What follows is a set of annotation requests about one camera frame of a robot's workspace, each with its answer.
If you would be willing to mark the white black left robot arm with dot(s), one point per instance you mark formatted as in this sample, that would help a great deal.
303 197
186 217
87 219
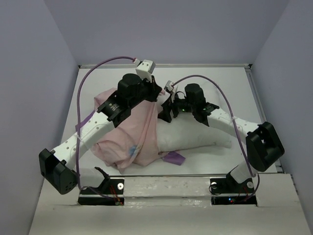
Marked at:
59 166

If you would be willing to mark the aluminium right table rail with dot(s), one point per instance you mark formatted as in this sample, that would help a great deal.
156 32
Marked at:
248 69

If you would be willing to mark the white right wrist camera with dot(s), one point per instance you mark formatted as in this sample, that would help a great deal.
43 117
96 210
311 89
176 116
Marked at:
169 87

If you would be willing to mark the aluminium back table rail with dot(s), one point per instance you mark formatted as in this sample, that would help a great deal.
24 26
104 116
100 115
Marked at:
126 66

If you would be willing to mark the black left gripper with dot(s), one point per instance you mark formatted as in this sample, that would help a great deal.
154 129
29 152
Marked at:
155 90

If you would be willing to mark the white pillow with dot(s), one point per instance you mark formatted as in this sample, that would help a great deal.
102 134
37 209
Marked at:
184 132

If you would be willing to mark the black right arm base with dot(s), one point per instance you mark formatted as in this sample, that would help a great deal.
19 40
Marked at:
227 191

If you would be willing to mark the pink printed pillowcase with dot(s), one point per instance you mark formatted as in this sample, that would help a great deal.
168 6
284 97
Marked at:
134 141

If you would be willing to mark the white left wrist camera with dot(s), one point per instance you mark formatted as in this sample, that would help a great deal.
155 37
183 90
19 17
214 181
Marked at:
144 69

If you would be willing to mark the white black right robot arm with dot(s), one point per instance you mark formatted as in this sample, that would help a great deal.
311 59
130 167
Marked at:
263 146

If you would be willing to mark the aluminium table rail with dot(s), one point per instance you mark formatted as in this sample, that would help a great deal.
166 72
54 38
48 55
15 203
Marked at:
248 69
126 66

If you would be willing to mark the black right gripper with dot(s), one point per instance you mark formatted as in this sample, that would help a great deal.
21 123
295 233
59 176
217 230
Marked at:
167 106

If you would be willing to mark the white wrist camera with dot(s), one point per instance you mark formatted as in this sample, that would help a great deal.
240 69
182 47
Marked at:
169 87
144 69

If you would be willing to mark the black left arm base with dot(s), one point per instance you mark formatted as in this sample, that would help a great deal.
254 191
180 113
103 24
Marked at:
100 189

